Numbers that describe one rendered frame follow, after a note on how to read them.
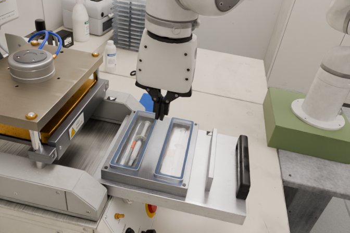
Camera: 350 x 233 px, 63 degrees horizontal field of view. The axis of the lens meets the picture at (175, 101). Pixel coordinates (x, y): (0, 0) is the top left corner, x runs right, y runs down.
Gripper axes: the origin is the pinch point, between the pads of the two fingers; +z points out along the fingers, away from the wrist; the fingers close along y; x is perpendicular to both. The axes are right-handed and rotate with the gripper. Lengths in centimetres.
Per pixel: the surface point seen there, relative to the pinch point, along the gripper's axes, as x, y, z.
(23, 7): -73, 81, 13
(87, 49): -78, 53, 30
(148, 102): -49, 14, 34
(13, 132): 10.7, 24.4, 4.5
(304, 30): -209, -80, 39
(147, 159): 5.2, 0.7, 9.3
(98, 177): 10.1, 8.8, 11.8
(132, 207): 6.6, 2.8, 23.4
